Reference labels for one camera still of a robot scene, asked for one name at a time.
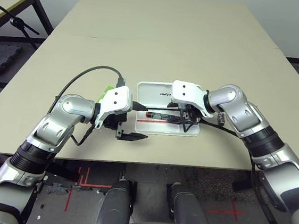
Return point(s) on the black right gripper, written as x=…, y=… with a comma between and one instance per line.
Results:
x=190, y=115

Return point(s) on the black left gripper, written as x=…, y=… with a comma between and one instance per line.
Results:
x=114, y=120

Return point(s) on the black marker red cap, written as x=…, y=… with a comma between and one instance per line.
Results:
x=159, y=116

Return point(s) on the white pencil case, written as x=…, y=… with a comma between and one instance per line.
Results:
x=154, y=91

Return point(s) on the eraser with black wrapper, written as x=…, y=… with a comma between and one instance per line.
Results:
x=220, y=118

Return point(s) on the green highlighter pen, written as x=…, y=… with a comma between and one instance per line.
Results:
x=106, y=90

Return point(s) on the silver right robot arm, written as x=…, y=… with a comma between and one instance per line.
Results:
x=245, y=114

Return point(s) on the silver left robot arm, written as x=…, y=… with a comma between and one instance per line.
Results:
x=57, y=123

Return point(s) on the red floor tape lines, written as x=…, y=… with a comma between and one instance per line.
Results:
x=81, y=183

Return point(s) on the black table leg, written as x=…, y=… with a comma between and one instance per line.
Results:
x=242, y=180

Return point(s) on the grey robot left leg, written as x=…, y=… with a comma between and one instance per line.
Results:
x=117, y=205

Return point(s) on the grey robot leg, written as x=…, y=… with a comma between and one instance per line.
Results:
x=187, y=209
x=117, y=205

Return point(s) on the grey robot right leg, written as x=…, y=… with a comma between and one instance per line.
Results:
x=187, y=209

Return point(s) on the red floor tape cross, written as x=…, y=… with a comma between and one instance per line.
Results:
x=232, y=211

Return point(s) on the black tripod stand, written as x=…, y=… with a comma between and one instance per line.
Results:
x=17, y=21

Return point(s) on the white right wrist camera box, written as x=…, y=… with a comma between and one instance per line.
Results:
x=186, y=93

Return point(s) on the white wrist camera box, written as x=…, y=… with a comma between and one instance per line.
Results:
x=116, y=97
x=186, y=93

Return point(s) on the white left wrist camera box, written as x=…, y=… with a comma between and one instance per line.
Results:
x=116, y=97

